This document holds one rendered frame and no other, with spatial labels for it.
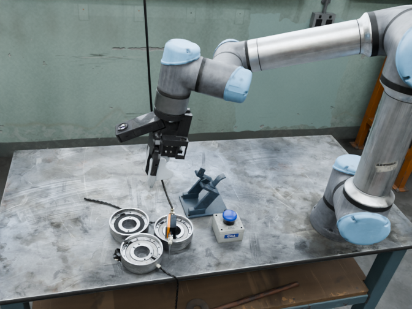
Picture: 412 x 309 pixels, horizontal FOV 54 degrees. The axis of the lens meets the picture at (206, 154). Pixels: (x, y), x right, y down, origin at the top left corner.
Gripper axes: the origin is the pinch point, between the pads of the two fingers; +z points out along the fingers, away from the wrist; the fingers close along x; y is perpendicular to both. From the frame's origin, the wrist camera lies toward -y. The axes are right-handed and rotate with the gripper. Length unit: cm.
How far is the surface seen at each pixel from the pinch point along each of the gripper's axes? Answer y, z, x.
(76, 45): -20, 27, 156
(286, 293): 49, 37, -10
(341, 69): 159, 19, 158
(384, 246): 68, 9, -16
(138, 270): -1.5, 15.9, -15.8
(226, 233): 22.2, 11.6, -8.1
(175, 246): 8.4, 14.3, -9.8
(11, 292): -29.4, 22.0, -16.1
